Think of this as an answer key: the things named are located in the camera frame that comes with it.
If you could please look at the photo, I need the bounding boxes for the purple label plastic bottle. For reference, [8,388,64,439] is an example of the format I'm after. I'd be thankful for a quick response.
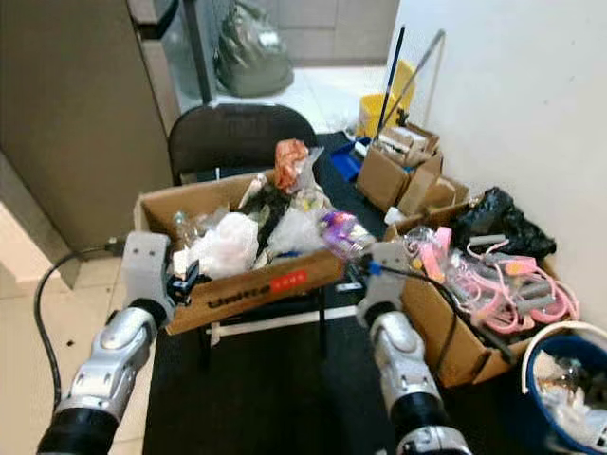
[321,210,377,262]

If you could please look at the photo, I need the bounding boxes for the grey-green full trash bag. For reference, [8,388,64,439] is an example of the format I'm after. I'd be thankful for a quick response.
[214,2,295,98]

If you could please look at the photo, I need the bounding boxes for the blue rubbish bin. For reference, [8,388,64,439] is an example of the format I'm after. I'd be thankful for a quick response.
[522,322,607,455]

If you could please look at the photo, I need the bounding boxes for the clear plastic trash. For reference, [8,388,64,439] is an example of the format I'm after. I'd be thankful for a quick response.
[536,351,607,446]

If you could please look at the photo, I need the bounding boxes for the white plastic bag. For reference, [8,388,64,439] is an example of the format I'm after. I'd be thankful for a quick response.
[190,213,262,281]

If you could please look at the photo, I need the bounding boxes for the printed brown cardboard box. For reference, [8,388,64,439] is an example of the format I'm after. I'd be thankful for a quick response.
[136,171,347,335]

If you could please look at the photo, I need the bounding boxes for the clear plastic bag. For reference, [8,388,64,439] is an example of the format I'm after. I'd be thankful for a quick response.
[266,204,328,257]

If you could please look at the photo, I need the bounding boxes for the black floor mat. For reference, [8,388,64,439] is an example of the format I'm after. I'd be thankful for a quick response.
[142,133,532,455]

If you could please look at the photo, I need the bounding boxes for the black round-back chair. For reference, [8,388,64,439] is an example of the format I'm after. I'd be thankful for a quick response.
[168,104,328,366]

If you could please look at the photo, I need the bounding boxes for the orange crumpled bag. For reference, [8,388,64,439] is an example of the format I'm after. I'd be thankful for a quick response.
[273,139,310,193]

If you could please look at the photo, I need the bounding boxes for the tall grey-brown cabinet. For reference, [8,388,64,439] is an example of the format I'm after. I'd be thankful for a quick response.
[0,0,210,252]

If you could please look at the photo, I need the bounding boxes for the blue dustpan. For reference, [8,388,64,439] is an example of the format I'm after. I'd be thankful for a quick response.
[330,137,366,181]

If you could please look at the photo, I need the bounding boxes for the small open cardboard box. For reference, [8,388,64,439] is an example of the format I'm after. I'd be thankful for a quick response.
[356,123,445,214]

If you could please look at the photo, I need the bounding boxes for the yellow mop bucket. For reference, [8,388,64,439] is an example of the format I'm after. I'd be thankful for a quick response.
[358,60,416,138]

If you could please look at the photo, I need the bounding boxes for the large plain cardboard box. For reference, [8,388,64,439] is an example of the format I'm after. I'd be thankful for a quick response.
[384,204,579,388]

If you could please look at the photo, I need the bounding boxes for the black plastic bag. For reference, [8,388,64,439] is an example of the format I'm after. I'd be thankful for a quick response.
[449,187,558,262]

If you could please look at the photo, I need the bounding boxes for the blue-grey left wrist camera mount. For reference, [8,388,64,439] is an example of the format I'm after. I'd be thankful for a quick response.
[121,232,172,319]

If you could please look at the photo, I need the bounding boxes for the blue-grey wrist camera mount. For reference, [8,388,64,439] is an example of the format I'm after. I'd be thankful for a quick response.
[121,232,172,319]
[356,242,411,319]

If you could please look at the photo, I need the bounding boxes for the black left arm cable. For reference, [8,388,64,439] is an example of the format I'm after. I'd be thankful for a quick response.
[32,242,126,409]

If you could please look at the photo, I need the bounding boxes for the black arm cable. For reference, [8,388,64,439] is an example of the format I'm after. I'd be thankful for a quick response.
[32,242,126,409]
[369,263,462,373]

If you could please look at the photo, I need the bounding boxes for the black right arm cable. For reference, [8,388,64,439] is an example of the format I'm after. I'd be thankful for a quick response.
[369,263,462,373]

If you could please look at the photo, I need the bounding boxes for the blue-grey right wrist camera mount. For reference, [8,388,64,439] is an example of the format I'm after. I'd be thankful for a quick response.
[356,242,411,319]

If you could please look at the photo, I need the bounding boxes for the dark mop handle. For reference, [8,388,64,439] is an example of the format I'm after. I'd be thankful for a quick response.
[375,26,406,138]

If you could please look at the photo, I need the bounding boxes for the pink grey plastic frame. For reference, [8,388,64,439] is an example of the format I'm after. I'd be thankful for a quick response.
[408,226,579,337]

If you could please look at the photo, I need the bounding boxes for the grey metal handle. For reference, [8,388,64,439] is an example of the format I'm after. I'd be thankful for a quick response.
[394,28,447,129]

